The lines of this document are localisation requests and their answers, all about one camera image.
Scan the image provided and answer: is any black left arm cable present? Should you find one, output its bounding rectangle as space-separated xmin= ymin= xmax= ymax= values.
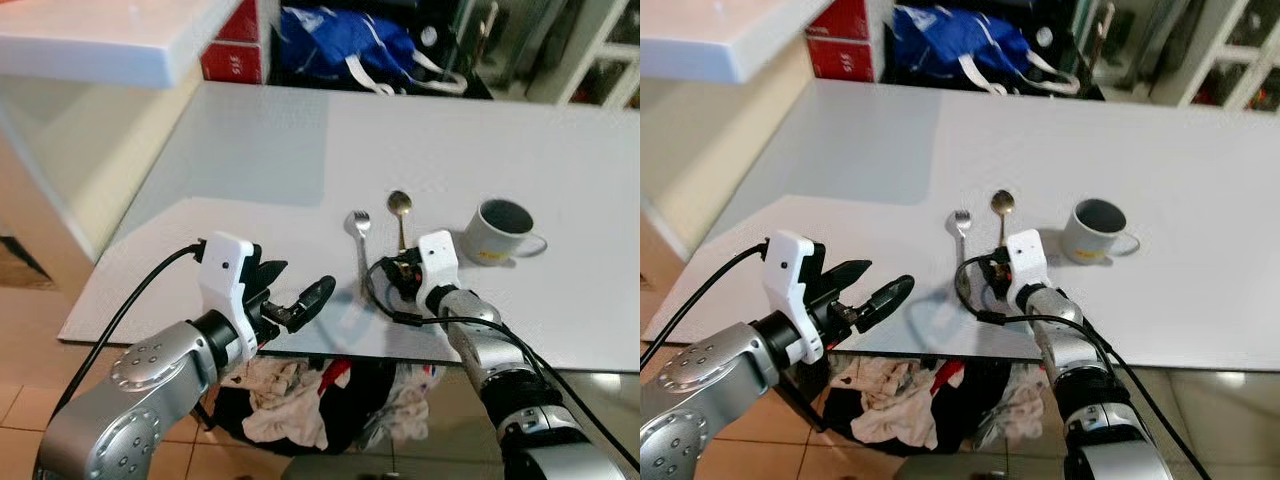
xmin=48 ymin=240 xmax=207 ymax=423
xmin=640 ymin=240 xmax=769 ymax=369

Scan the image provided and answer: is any red box with white print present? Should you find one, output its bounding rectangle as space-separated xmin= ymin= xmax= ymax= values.
xmin=200 ymin=40 xmax=264 ymax=85
xmin=806 ymin=38 xmax=874 ymax=84

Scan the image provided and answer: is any white patterned cloth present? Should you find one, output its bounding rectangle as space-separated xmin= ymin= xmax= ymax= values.
xmin=985 ymin=362 xmax=1049 ymax=441
xmin=368 ymin=362 xmax=443 ymax=443

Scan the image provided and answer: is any grey ceramic mug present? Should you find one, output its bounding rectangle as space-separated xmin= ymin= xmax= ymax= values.
xmin=461 ymin=198 xmax=549 ymax=267
xmin=1059 ymin=197 xmax=1142 ymax=265

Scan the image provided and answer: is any black crumpled garment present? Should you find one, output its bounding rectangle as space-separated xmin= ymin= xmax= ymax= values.
xmin=213 ymin=355 xmax=403 ymax=458
xmin=826 ymin=355 xmax=1011 ymax=456

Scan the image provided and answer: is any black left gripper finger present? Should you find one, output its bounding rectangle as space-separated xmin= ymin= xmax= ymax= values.
xmin=252 ymin=258 xmax=290 ymax=293
xmin=286 ymin=276 xmax=337 ymax=331
xmin=828 ymin=258 xmax=873 ymax=299
xmin=858 ymin=275 xmax=916 ymax=329

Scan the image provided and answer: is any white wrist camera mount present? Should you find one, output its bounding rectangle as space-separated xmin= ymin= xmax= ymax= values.
xmin=1006 ymin=229 xmax=1051 ymax=309
xmin=764 ymin=230 xmax=829 ymax=367
xmin=197 ymin=232 xmax=263 ymax=355
xmin=414 ymin=230 xmax=461 ymax=313

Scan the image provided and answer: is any white shelf rack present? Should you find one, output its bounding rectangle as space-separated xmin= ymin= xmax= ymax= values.
xmin=1148 ymin=0 xmax=1280 ymax=113
xmin=524 ymin=0 xmax=641 ymax=111

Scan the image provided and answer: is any blue bag with white straps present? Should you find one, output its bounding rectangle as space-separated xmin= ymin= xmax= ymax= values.
xmin=890 ymin=4 xmax=1083 ymax=97
xmin=277 ymin=5 xmax=471 ymax=97

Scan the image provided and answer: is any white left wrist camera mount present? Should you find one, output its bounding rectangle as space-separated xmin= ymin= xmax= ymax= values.
xmin=764 ymin=230 xmax=829 ymax=367
xmin=197 ymin=232 xmax=263 ymax=355

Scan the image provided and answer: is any plain red box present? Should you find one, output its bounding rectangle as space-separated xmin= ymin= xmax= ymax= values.
xmin=215 ymin=0 xmax=263 ymax=44
xmin=814 ymin=0 xmax=873 ymax=42

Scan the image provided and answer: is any beige crumpled cloth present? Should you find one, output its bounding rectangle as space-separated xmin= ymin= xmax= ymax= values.
xmin=242 ymin=358 xmax=333 ymax=452
xmin=848 ymin=357 xmax=941 ymax=450

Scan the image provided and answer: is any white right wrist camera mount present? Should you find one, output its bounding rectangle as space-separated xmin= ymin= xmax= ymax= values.
xmin=1006 ymin=229 xmax=1051 ymax=309
xmin=414 ymin=230 xmax=461 ymax=313

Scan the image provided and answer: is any white counter slab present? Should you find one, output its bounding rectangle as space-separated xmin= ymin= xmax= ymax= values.
xmin=0 ymin=0 xmax=243 ymax=90
xmin=640 ymin=0 xmax=833 ymax=85

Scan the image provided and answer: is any silver metal fork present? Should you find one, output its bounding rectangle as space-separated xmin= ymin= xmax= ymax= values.
xmin=950 ymin=210 xmax=974 ymax=269
xmin=345 ymin=210 xmax=373 ymax=301

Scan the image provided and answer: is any metal spoon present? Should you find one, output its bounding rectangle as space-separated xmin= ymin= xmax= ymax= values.
xmin=387 ymin=190 xmax=413 ymax=254
xmin=990 ymin=189 xmax=1016 ymax=248

